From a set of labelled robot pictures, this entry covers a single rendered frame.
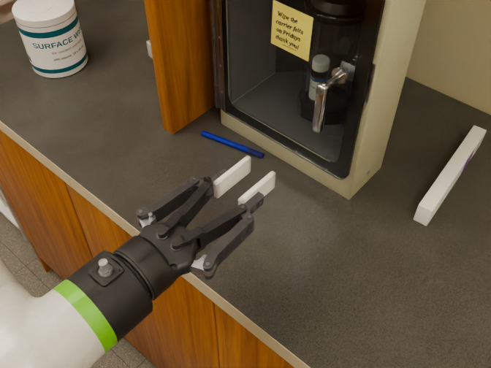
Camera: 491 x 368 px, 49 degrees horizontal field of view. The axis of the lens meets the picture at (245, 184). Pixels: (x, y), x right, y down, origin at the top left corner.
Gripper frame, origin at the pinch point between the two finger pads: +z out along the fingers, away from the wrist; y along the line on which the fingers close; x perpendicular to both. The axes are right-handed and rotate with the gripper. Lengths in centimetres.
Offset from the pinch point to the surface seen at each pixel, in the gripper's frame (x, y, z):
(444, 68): 16, 0, 66
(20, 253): 114, 109, -6
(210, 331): 45.4, 6.1, -3.7
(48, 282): 114, 90, -6
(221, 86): 9.0, 25.8, 21.8
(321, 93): -5.8, 0.2, 16.6
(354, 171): 12.6, -4.5, 23.3
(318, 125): 0.6, 0.2, 17.0
